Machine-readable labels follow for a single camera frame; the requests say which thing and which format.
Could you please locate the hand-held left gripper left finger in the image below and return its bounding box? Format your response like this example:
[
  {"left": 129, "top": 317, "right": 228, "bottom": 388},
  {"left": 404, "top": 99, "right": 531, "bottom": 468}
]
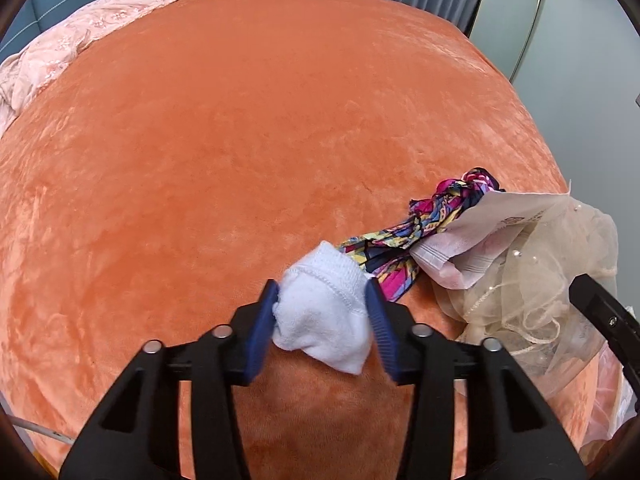
[{"left": 59, "top": 279, "right": 281, "bottom": 480}]

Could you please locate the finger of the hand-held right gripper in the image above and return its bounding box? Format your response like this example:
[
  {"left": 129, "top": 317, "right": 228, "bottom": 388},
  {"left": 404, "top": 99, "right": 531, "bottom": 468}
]
[{"left": 569, "top": 274, "right": 640, "bottom": 391}]

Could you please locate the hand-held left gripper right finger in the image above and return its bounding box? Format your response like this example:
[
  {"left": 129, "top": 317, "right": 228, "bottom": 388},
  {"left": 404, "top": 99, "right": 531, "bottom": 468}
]
[{"left": 364, "top": 277, "right": 588, "bottom": 480}]

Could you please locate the white sock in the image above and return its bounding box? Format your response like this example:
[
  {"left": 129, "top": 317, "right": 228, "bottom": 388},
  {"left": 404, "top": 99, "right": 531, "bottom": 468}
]
[{"left": 272, "top": 241, "right": 375, "bottom": 375}]

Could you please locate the colourful patterned scarf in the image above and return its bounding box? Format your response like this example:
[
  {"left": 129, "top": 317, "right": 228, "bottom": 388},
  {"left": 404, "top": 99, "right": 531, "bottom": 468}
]
[{"left": 337, "top": 166, "right": 506, "bottom": 303}]

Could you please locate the beige pearl tulle veil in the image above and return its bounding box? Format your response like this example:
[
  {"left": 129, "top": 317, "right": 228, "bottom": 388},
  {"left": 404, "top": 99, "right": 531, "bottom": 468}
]
[{"left": 432, "top": 195, "right": 618, "bottom": 398}]

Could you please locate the white plastic packet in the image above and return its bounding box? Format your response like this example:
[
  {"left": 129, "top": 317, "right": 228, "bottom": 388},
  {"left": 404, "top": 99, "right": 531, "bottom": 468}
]
[{"left": 412, "top": 180, "right": 573, "bottom": 291}]

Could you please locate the orange plush blanket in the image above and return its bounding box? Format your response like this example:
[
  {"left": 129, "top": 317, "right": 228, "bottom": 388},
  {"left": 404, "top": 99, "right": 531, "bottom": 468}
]
[{"left": 0, "top": 0, "right": 601, "bottom": 480}]

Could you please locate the gold-framed standing mirror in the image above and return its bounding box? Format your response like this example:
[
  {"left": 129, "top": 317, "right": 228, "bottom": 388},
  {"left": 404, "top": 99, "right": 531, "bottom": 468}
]
[{"left": 470, "top": 0, "right": 546, "bottom": 81}]

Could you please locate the pink lace quilt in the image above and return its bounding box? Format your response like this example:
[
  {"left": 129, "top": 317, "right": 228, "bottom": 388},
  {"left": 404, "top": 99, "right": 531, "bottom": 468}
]
[{"left": 0, "top": 0, "right": 211, "bottom": 131}]

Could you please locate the white cable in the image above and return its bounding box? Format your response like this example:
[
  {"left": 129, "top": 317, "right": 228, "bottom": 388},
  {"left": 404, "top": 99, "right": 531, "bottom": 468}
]
[{"left": 10, "top": 417, "right": 73, "bottom": 445}]

